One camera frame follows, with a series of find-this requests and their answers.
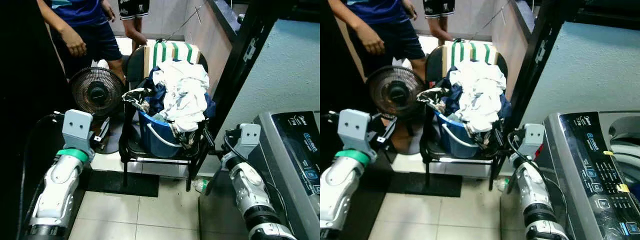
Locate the grey top-load washing machine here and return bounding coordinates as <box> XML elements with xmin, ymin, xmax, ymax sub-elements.
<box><xmin>198</xmin><ymin>110</ymin><xmax>321</xmax><ymax>240</ymax></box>
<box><xmin>500</xmin><ymin>111</ymin><xmax>640</xmax><ymax>240</ymax></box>

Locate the black standing fan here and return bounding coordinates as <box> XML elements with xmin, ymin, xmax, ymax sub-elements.
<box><xmin>68</xmin><ymin>66</ymin><xmax>126</xmax><ymax>155</ymax></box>
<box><xmin>365</xmin><ymin>65</ymin><xmax>427</xmax><ymax>155</ymax></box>

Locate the black metal chair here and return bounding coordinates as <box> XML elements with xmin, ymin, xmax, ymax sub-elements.
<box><xmin>419</xmin><ymin>44</ymin><xmax>510</xmax><ymax>192</ymax></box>
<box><xmin>118</xmin><ymin>45</ymin><xmax>219</xmax><ymax>193</ymax></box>

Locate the black white patterned garment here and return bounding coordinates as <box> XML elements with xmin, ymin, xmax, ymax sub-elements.
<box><xmin>122</xmin><ymin>87</ymin><xmax>155</xmax><ymax>115</ymax></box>
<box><xmin>417</xmin><ymin>86</ymin><xmax>452</xmax><ymax>115</ymax></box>

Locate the blue laundry bucket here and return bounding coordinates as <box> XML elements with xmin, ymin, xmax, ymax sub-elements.
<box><xmin>433</xmin><ymin>108</ymin><xmax>503</xmax><ymax>160</ymax></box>
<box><xmin>137</xmin><ymin>107</ymin><xmax>209</xmax><ymax>159</ymax></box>

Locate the white crumpled garment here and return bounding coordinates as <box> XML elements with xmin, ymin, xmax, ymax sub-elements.
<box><xmin>152</xmin><ymin>59</ymin><xmax>211</xmax><ymax>134</ymax></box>
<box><xmin>448</xmin><ymin>59</ymin><xmax>508</xmax><ymax>134</ymax></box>

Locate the black floor mat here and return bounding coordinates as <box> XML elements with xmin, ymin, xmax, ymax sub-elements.
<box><xmin>384</xmin><ymin>171</ymin><xmax>464</xmax><ymax>198</ymax></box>
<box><xmin>87</xmin><ymin>169</ymin><xmax>160</xmax><ymax>198</ymax></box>

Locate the dark blue garment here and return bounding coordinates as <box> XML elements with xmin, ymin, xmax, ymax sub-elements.
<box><xmin>144</xmin><ymin>79</ymin><xmax>171</xmax><ymax>117</ymax></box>
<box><xmin>436</xmin><ymin>77</ymin><xmax>467</xmax><ymax>117</ymax></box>

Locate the beige wooden counter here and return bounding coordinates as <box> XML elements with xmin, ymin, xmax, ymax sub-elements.
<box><xmin>182</xmin><ymin>0</ymin><xmax>242</xmax><ymax>98</ymax></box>
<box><xmin>487</xmin><ymin>0</ymin><xmax>537</xmax><ymax>98</ymax></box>

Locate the green white striped cushion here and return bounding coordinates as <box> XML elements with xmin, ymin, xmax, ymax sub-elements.
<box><xmin>144</xmin><ymin>40</ymin><xmax>201</xmax><ymax>71</ymax></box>
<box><xmin>442</xmin><ymin>40</ymin><xmax>499</xmax><ymax>71</ymax></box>

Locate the person in blue shirt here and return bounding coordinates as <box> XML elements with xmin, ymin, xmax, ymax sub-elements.
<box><xmin>327</xmin><ymin>0</ymin><xmax>429</xmax><ymax>77</ymax></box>
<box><xmin>37</xmin><ymin>0</ymin><xmax>127</xmax><ymax>84</ymax></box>

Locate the person in black shorts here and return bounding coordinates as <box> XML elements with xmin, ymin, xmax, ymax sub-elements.
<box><xmin>423</xmin><ymin>0</ymin><xmax>456</xmax><ymax>44</ymax></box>
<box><xmin>117</xmin><ymin>0</ymin><xmax>151</xmax><ymax>47</ymax></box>

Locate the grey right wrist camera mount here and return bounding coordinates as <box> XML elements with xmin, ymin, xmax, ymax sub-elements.
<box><xmin>520</xmin><ymin>123</ymin><xmax>546</xmax><ymax>157</ymax></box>
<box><xmin>234</xmin><ymin>122</ymin><xmax>262</xmax><ymax>162</ymax></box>

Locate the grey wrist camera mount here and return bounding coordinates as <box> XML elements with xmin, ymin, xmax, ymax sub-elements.
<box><xmin>234</xmin><ymin>122</ymin><xmax>262</xmax><ymax>162</ymax></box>
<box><xmin>62</xmin><ymin>109</ymin><xmax>96</xmax><ymax>151</ymax></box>
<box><xmin>337</xmin><ymin>109</ymin><xmax>373</xmax><ymax>151</ymax></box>
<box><xmin>520</xmin><ymin>123</ymin><xmax>546</xmax><ymax>157</ymax></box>

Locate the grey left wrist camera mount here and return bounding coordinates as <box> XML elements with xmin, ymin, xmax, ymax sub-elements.
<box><xmin>62</xmin><ymin>109</ymin><xmax>96</xmax><ymax>151</ymax></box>
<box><xmin>337</xmin><ymin>109</ymin><xmax>373</xmax><ymax>151</ymax></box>

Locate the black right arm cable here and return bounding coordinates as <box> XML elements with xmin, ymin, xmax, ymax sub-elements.
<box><xmin>222</xmin><ymin>134</ymin><xmax>290</xmax><ymax>226</ymax></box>
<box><xmin>507</xmin><ymin>131</ymin><xmax>571</xmax><ymax>226</ymax></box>

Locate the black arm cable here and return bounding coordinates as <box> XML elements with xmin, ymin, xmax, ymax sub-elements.
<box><xmin>222</xmin><ymin>134</ymin><xmax>290</xmax><ymax>226</ymax></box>
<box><xmin>507</xmin><ymin>131</ymin><xmax>571</xmax><ymax>226</ymax></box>
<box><xmin>17</xmin><ymin>113</ymin><xmax>67</xmax><ymax>240</ymax></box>

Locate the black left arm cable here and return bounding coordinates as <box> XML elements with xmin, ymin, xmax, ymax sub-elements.
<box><xmin>17</xmin><ymin>113</ymin><xmax>67</xmax><ymax>240</ymax></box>

